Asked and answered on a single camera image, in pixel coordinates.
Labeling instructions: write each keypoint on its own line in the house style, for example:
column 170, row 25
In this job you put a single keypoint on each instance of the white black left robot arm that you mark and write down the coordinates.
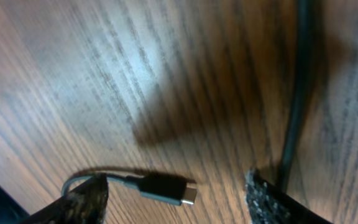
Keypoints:
column 300, row 92

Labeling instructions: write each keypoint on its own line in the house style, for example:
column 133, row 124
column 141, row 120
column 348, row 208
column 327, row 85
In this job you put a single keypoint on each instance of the black cable remaining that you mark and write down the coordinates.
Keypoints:
column 160, row 187

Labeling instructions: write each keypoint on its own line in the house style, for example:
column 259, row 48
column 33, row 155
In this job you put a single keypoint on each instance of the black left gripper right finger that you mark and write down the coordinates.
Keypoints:
column 268, row 205

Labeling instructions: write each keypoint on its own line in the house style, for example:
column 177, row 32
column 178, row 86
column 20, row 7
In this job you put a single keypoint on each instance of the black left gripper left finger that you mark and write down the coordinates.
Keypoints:
column 85, row 204

